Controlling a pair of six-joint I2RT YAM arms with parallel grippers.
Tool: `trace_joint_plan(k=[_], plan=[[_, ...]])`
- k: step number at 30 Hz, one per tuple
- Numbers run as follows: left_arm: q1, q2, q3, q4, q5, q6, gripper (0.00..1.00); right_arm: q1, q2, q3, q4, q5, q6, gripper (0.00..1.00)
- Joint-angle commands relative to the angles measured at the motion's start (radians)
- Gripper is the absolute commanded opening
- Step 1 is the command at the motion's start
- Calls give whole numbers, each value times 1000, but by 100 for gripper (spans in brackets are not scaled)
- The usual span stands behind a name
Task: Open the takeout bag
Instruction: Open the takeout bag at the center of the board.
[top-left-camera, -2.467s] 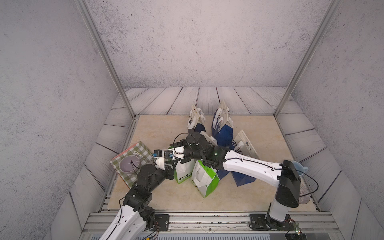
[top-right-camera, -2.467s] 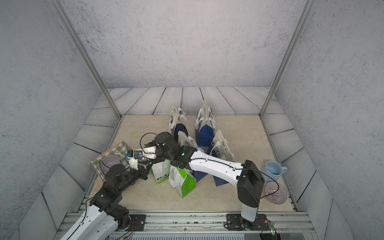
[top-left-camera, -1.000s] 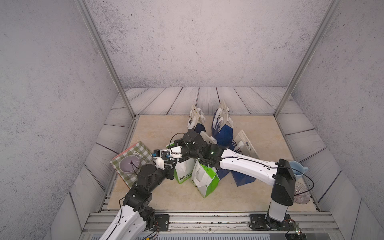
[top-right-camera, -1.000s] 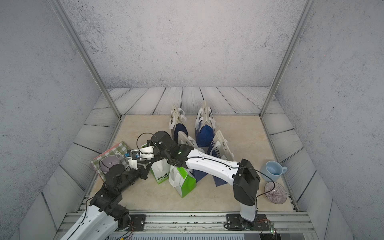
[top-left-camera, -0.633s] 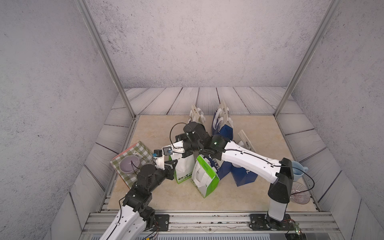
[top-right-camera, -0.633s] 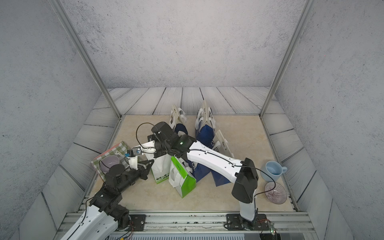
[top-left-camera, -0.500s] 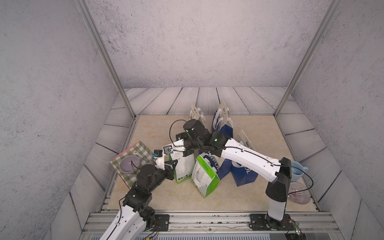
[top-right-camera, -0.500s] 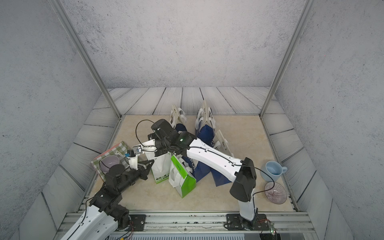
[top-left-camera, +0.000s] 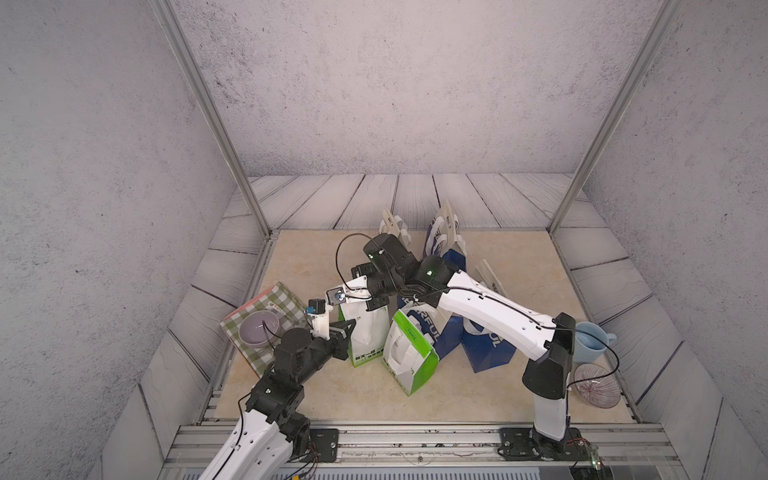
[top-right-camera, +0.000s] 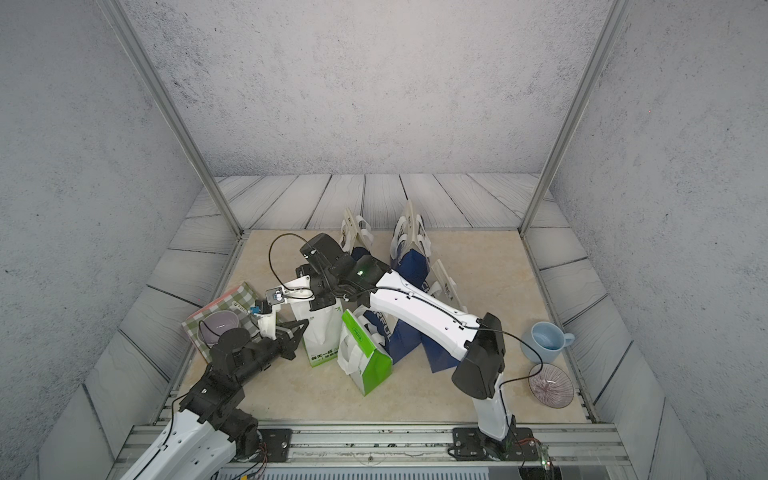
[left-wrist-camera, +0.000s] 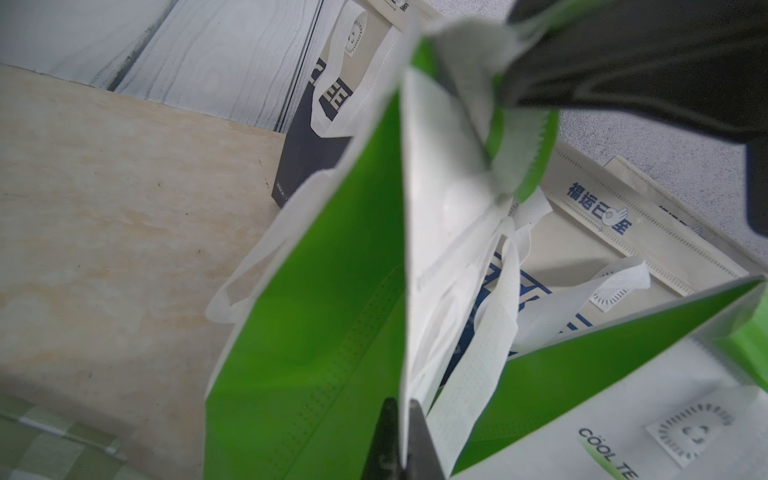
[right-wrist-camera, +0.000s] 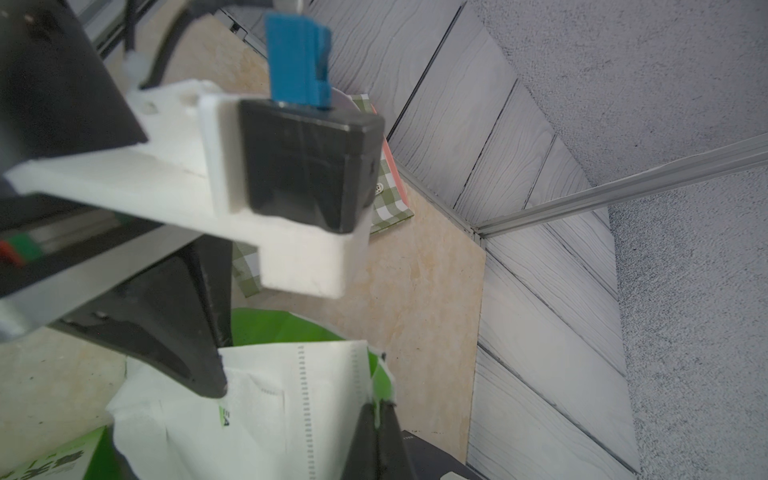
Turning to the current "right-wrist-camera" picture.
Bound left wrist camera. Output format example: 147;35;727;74
237;100;385;234

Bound red board under cloth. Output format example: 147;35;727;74
382;140;410;207

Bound dark navy takeaway bag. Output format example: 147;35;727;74
402;430;482;480

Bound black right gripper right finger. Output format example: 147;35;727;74
377;401;416;480

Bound green white takeout bag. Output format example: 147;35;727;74
1;426;122;480
108;309;395;479

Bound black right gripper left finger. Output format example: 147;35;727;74
341;404;378;480

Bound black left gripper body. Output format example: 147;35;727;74
0;0;235;343

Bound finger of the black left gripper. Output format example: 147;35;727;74
51;235;233;399

